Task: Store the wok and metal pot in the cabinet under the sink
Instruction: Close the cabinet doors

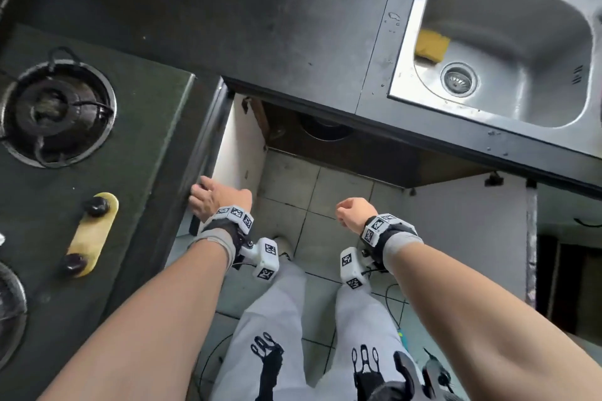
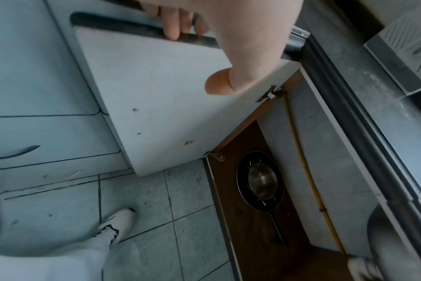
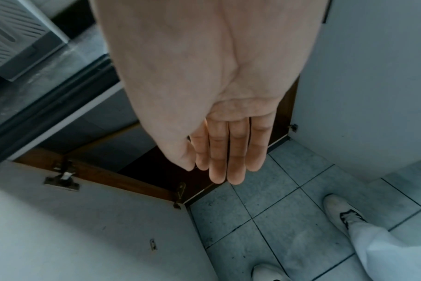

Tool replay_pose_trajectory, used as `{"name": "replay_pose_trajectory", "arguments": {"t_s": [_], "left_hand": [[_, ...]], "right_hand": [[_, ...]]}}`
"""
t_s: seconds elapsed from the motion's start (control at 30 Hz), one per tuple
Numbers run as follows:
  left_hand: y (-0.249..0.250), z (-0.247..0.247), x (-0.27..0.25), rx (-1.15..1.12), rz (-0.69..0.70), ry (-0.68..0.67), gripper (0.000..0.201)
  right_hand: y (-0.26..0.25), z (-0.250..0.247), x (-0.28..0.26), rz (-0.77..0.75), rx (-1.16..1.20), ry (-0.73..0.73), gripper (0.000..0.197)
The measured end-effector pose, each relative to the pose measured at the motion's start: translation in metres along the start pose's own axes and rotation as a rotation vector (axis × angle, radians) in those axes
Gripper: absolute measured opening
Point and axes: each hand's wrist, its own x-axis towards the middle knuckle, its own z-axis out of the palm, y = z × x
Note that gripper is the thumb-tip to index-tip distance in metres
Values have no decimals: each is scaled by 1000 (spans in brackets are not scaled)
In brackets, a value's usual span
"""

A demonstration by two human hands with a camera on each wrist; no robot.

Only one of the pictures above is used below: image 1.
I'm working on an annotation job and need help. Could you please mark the person's right hand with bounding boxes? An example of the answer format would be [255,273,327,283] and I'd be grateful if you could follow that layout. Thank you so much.
[335,198,379,233]

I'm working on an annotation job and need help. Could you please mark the person's left hand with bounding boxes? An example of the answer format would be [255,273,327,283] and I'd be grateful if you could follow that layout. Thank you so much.
[189,176,255,224]

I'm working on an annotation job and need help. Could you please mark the white cabinet door black edge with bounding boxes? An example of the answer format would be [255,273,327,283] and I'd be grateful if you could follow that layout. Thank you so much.
[187,77,268,237]

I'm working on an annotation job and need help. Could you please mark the person's left forearm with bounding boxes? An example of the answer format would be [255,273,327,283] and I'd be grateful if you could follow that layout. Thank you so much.
[39,234,233,401]

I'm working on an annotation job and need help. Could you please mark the person's right forearm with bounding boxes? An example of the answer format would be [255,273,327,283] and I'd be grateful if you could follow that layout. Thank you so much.
[383,238,602,401]

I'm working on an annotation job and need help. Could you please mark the grey wristband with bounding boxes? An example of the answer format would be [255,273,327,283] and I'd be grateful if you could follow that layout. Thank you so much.
[188,228,236,271]
[382,234,424,273]

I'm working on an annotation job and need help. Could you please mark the brown cabinet shelf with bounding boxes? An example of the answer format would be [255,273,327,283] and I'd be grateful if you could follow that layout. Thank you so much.
[261,101,491,188]

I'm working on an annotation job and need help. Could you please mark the white shoe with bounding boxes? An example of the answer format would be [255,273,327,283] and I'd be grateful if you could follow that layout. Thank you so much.
[272,235,295,263]

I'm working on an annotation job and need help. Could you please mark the dark round pot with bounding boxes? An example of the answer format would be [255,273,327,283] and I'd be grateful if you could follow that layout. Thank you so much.
[298,113,354,141]

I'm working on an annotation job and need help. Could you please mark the black glass gas stove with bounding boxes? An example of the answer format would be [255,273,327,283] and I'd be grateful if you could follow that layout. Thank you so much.
[0,24,196,401]

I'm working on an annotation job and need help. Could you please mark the black stove knob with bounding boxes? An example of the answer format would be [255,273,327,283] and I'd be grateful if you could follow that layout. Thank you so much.
[61,252,89,275]
[83,196,111,218]

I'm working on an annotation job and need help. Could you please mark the yellow knob panel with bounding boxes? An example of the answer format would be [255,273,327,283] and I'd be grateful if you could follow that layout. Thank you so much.
[65,192,119,279]

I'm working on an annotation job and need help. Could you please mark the white cabinet door with hinges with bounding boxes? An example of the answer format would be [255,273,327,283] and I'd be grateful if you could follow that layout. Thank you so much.
[404,172,538,308]

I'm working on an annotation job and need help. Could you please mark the person's grey printed trousers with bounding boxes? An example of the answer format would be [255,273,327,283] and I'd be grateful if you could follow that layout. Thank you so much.
[207,261,467,401]

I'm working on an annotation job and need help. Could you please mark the black gas burner with grate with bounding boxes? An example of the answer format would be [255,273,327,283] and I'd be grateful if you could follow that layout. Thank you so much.
[0,46,118,169]
[0,261,28,370]

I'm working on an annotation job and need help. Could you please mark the round metal sink drain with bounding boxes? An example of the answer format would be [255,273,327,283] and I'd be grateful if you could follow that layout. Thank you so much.
[440,62,478,98]

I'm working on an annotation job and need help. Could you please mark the yellow sponge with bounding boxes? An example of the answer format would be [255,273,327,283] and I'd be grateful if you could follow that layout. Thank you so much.
[414,29,452,63]

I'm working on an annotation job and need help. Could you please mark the dark wooden cabinet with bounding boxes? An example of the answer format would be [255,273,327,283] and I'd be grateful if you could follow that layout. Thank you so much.
[535,184,602,338]

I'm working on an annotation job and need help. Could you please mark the stainless steel sink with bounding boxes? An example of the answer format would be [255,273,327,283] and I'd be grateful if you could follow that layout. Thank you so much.
[388,0,602,160]

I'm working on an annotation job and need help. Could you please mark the white marker wrist camera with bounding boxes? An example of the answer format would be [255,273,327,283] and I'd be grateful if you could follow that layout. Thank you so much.
[201,205,281,282]
[339,213,419,291]

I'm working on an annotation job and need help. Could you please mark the thin black cable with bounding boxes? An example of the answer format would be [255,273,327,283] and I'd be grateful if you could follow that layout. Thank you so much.
[197,333,236,399]
[385,282,411,324]

